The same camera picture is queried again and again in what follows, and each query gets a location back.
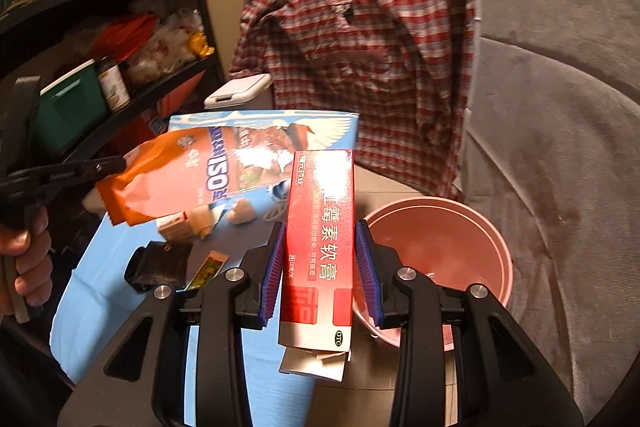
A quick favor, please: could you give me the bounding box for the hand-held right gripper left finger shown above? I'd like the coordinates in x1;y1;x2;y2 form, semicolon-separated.
56;221;288;427

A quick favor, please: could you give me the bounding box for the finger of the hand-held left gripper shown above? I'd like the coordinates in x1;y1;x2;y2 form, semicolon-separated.
0;155;127;195

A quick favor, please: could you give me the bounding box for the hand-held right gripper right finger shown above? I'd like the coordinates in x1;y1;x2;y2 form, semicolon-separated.
354;219;586;427

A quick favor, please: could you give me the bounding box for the red medicine box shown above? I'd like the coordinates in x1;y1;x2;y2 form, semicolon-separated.
277;148;357;383

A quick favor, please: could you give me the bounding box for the green yellow sachet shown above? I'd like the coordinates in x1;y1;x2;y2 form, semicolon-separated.
184;252;228;292

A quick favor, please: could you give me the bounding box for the orange snack packet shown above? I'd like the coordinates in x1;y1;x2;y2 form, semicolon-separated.
95;128;236;228

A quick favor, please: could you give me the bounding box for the pink plastic bin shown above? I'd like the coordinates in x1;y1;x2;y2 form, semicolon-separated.
352;196;514;353

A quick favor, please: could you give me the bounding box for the blue white food bag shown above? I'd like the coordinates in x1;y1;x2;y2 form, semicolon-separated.
190;123;313;240

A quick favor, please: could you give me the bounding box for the small pink white carton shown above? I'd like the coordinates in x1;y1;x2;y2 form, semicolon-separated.
157;214;193;243

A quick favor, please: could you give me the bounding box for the black wrapper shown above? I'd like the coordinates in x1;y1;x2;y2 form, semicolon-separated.
124;241;193;293

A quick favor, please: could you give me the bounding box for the person's left hand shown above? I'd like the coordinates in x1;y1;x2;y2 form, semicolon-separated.
0;214;54;315

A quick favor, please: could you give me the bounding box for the green storage box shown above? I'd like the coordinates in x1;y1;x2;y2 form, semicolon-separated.
30;58;108;158

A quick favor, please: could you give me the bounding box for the glass jar with label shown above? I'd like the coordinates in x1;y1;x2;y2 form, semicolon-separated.
96;56;132;114

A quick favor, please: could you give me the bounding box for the orange cardboard box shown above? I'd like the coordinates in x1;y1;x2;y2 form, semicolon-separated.
140;72;208;132

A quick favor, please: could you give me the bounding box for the blue winged print table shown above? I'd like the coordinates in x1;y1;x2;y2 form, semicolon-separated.
52;109;361;427

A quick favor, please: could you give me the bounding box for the red plastic bag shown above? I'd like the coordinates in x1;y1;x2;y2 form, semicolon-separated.
87;14;161;62

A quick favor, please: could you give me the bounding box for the clear plastic bag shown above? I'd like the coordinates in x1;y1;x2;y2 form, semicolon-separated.
125;9;201;85

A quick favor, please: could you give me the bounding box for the yellow wrapped item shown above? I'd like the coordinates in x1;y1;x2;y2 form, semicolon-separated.
186;31;216;58

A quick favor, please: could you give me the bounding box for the white lidded bin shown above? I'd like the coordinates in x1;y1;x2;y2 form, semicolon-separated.
203;73;273;110

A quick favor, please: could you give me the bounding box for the red plaid shirt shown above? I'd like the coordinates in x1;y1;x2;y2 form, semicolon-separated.
229;0;476;202

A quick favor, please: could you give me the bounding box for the grey sofa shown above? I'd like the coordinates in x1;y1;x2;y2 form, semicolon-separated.
460;0;640;408

